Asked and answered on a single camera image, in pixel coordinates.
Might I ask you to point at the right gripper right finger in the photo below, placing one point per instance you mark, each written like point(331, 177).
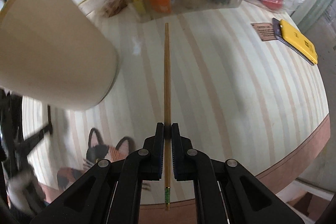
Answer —
point(183, 163)

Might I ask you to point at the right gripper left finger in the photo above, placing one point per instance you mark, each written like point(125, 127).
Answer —
point(153, 161)

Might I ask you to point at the green banded bamboo chopstick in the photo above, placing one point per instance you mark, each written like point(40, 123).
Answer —
point(167, 117)

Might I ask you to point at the striped cat table mat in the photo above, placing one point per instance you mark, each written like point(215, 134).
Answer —
point(232, 94)

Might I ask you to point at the beige utensil holder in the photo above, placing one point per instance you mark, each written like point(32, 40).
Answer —
point(51, 52)

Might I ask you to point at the brown small card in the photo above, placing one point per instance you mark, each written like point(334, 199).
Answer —
point(265, 31)

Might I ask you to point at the yellow phone case device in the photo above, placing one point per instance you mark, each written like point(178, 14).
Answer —
point(295, 40)

